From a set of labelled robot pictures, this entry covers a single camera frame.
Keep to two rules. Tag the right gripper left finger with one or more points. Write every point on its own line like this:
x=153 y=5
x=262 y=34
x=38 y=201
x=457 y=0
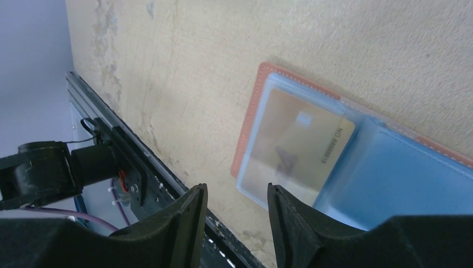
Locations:
x=171 y=237

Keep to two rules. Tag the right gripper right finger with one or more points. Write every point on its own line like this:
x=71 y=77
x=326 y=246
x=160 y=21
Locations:
x=303 y=236

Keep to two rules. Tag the gold credit card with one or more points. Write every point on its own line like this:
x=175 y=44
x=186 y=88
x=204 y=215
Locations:
x=295 y=144

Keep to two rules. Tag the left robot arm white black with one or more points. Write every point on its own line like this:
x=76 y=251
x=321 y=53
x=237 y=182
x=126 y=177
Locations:
x=46 y=172

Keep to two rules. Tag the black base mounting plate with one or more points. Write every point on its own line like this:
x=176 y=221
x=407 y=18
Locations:
x=220 y=248

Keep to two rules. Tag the aluminium frame rail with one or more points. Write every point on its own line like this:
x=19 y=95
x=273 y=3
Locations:
x=118 y=122

